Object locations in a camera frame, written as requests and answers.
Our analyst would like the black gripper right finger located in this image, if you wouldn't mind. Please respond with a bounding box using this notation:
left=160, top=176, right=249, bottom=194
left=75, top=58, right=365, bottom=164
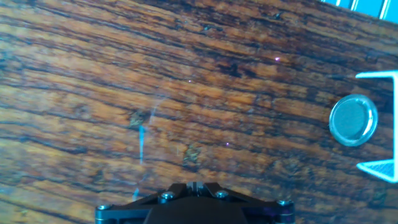
left=194, top=182, right=295, bottom=224

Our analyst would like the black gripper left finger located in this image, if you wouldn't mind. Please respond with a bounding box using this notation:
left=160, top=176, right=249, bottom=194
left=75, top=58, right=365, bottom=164
left=95, top=182, right=195, bottom=224

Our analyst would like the small round steel plate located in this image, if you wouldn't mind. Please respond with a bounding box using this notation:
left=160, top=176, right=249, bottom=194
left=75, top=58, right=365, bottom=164
left=328, top=93, right=379, bottom=147

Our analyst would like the white mesh bent rack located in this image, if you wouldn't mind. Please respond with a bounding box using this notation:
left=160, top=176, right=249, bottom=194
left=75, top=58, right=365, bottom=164
left=355, top=70, right=398, bottom=184

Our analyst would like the wood grain table mat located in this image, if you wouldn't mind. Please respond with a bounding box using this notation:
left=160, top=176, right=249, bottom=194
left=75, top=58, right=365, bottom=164
left=0, top=0, right=398, bottom=224

